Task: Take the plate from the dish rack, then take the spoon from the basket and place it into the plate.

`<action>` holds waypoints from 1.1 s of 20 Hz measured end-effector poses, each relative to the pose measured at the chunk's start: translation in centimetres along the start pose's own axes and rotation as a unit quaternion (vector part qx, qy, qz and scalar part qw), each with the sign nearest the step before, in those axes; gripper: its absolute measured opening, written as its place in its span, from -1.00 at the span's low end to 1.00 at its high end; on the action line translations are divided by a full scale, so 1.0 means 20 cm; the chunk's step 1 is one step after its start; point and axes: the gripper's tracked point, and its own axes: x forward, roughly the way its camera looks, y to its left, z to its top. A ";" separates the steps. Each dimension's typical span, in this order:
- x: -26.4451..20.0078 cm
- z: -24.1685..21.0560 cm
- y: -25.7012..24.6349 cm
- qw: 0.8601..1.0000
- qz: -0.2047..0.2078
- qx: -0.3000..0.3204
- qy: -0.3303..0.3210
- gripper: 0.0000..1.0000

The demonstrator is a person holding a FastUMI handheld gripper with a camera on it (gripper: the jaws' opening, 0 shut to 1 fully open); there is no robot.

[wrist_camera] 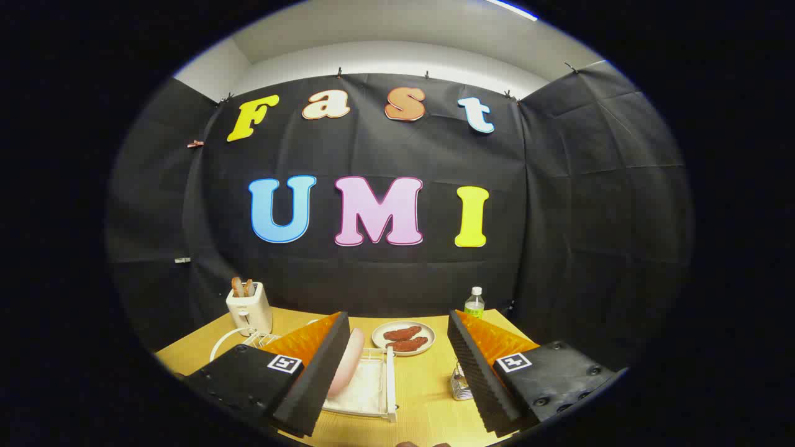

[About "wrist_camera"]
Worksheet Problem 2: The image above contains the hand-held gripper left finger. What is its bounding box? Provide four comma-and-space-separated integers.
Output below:
184, 312, 352, 438

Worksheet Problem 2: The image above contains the pink plate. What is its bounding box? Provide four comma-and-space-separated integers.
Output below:
327, 328, 365, 399

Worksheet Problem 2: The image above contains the white wire dish rack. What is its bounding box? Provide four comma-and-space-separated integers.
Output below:
210, 327, 398, 423

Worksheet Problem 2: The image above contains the silver wire basket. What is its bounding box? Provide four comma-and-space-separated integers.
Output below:
450, 363, 474, 401

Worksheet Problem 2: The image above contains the green label drink bottle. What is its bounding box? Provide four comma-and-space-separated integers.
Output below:
464, 286, 486, 319

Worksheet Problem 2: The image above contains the white toaster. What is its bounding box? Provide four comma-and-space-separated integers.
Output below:
225, 281, 273, 336

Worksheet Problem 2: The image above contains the white round plate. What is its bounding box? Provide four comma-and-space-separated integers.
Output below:
371, 320, 436, 356

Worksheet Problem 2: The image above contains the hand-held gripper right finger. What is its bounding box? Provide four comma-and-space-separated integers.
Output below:
447, 309, 628, 438

